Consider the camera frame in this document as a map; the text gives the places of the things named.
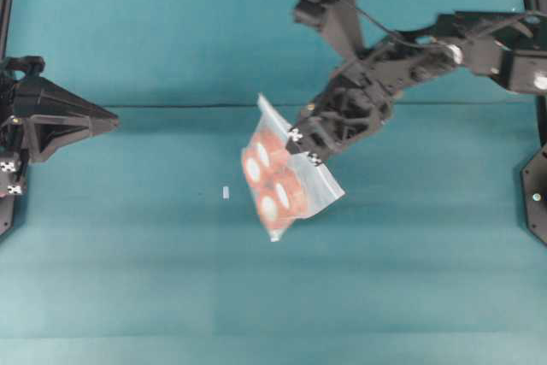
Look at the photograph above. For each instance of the green table cloth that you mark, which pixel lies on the green table cloth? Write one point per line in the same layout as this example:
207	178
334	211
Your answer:
125	252

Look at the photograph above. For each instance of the orange tape roll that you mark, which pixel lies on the orange tape roll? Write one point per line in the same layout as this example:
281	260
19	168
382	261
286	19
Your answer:
278	210
256	171
270	149
289	190

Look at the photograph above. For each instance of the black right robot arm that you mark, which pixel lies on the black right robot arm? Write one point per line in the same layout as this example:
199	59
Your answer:
509	49

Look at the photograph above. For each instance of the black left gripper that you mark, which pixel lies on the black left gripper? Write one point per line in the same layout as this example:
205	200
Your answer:
54	118

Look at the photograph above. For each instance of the clear zip bag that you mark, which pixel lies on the clear zip bag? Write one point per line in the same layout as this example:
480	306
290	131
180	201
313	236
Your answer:
320	187

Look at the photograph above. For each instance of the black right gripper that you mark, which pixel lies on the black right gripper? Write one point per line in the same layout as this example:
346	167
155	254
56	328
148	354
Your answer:
359	96

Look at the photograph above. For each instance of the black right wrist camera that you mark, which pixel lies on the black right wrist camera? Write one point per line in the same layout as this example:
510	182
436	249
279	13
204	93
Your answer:
336	21

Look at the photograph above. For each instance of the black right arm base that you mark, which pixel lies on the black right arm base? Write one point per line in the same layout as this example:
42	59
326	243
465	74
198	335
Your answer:
533	175

